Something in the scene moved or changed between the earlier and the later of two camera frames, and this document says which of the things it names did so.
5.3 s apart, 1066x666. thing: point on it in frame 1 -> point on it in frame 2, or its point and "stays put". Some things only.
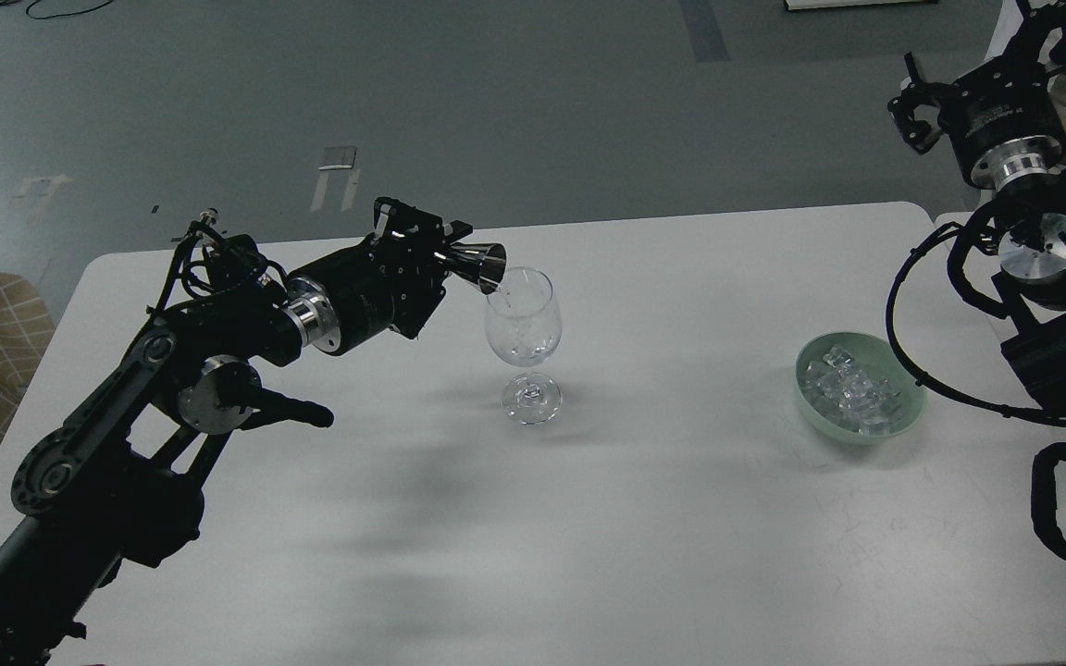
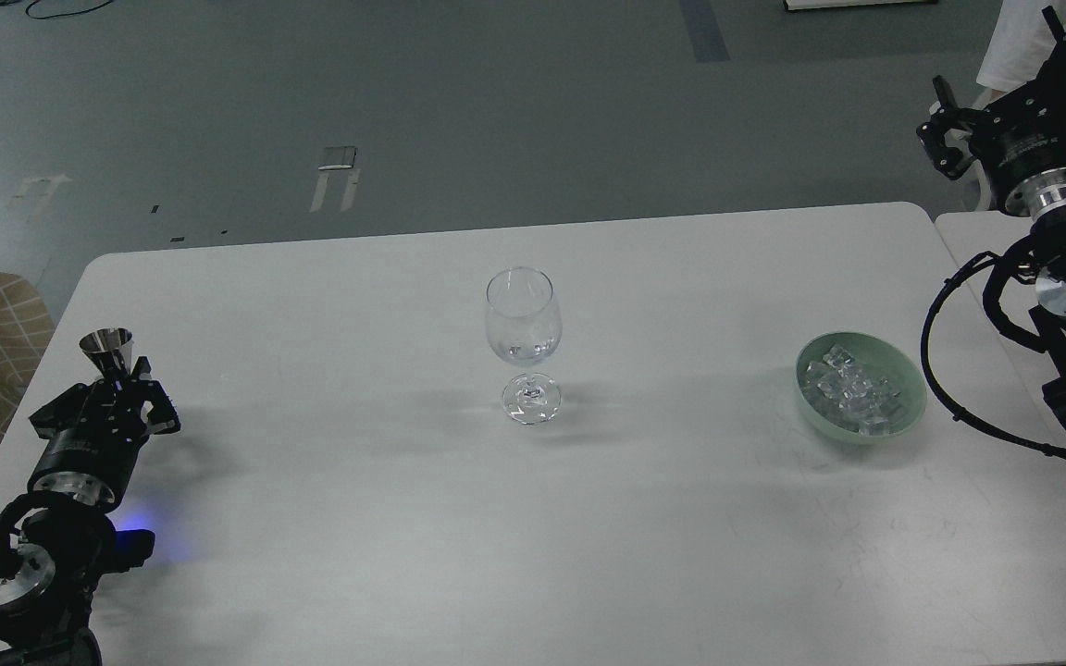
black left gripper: (378, 283) -> (92, 435)
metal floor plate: (337, 158) stays put
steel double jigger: (485, 265) -> (108, 348)
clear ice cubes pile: (836, 386) stays put
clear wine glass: (523, 328) stays put
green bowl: (857, 388) stays put
